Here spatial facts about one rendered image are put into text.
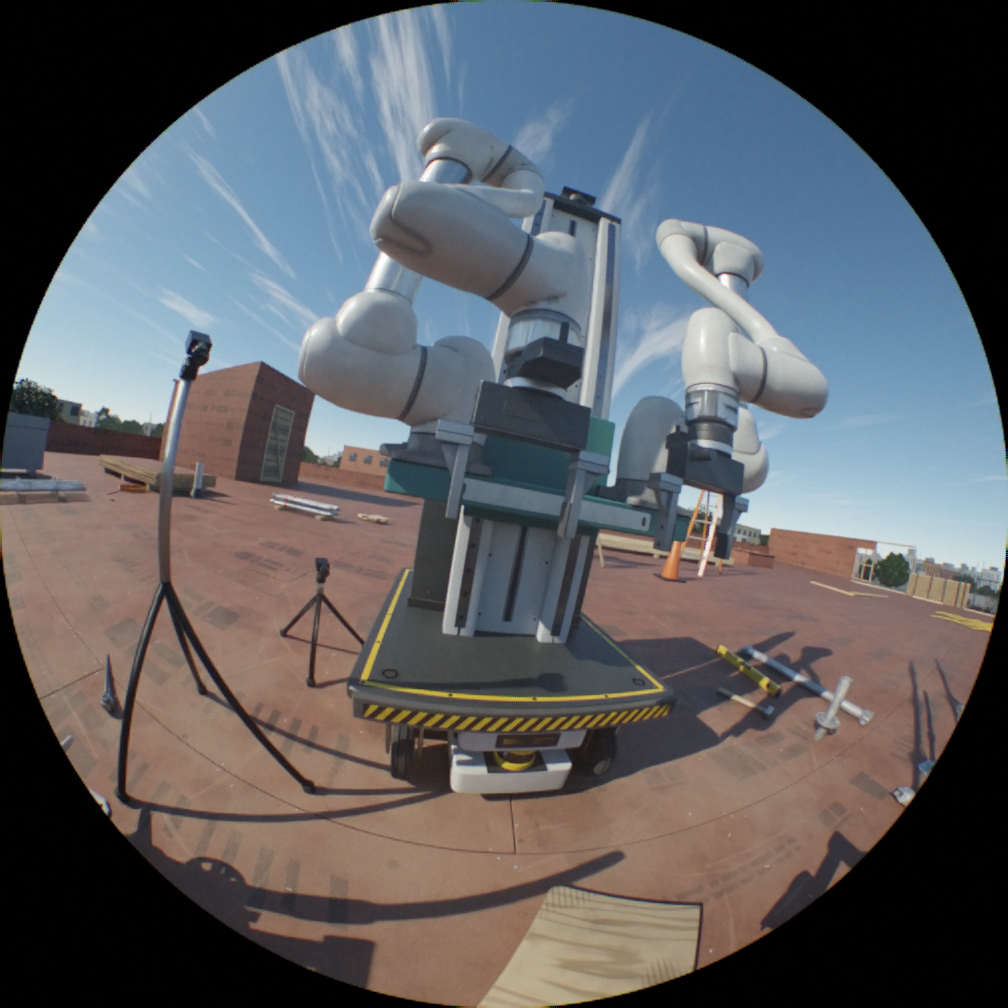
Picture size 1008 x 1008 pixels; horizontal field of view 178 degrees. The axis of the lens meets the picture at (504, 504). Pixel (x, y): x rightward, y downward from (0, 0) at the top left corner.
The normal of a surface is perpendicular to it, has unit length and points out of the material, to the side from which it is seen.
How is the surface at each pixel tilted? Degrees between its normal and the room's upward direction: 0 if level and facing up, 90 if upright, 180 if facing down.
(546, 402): 90
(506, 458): 90
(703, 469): 90
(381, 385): 118
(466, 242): 132
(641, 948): 0
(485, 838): 0
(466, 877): 0
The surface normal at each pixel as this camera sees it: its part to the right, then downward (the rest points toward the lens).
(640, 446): -0.62, -0.09
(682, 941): 0.18, -0.98
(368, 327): 0.45, 0.21
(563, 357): 0.18, 0.05
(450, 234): 0.24, 0.72
